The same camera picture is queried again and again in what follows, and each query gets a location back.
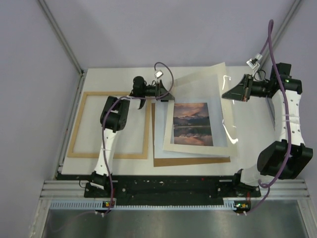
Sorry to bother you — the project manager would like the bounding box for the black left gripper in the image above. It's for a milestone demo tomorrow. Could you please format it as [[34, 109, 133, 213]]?
[[141, 79, 174, 102]]

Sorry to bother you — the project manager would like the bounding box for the cream photo mat board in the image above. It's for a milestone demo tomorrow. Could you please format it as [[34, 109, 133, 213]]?
[[163, 63, 239, 157]]

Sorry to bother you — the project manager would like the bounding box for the sunset landscape photo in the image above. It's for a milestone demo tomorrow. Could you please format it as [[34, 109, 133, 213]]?
[[154, 98, 230, 159]]

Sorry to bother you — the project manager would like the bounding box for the wooden picture frame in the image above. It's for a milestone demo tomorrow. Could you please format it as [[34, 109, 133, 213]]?
[[66, 91, 152, 161]]

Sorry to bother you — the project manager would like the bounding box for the clear handled screwdriver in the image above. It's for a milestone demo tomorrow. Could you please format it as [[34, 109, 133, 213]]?
[[265, 98, 275, 129]]

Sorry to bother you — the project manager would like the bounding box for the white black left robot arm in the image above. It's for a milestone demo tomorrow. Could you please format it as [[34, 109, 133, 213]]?
[[90, 70, 175, 197]]

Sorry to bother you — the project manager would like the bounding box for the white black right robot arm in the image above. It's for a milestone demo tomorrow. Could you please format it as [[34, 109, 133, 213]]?
[[222, 62, 313, 196]]

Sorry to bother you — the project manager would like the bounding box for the brown hardboard backing panel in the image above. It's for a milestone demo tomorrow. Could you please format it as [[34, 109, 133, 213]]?
[[151, 103, 230, 167]]

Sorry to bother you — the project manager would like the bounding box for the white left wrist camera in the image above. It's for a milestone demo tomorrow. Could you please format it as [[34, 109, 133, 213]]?
[[154, 70, 163, 79]]

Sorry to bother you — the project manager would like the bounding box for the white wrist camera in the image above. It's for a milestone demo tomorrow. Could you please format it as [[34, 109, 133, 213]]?
[[154, 70, 163, 79], [246, 54, 263, 70]]

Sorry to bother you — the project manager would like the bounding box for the aluminium right table rail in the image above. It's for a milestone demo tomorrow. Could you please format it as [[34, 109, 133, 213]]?
[[257, 68, 295, 179]]

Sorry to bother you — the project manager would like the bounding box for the aluminium table rail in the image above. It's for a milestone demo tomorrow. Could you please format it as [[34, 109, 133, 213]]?
[[51, 72, 87, 180], [257, 68, 295, 179]]

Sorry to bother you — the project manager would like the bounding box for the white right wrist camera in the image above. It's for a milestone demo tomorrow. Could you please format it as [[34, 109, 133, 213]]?
[[246, 54, 263, 70]]

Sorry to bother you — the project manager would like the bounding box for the aluminium right corner post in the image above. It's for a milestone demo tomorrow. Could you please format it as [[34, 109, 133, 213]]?
[[259, 0, 305, 69]]

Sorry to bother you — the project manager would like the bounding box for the aluminium corner post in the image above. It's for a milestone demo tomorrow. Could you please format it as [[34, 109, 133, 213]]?
[[259, 0, 305, 69], [36, 0, 84, 75]]

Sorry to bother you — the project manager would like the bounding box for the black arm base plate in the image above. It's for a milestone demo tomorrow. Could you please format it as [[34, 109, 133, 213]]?
[[84, 173, 262, 200]]

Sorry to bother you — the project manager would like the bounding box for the white slotted cable duct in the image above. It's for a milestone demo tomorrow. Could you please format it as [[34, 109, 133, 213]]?
[[50, 199, 251, 210]]

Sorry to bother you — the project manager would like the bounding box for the aluminium left corner post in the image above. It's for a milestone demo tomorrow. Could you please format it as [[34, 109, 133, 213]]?
[[36, 0, 84, 75]]

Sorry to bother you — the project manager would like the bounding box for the aluminium left table rail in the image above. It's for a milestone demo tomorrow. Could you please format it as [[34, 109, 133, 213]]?
[[51, 72, 87, 180]]

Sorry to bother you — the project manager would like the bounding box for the aluminium front rail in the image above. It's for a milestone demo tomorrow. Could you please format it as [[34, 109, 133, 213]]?
[[40, 179, 311, 200]]

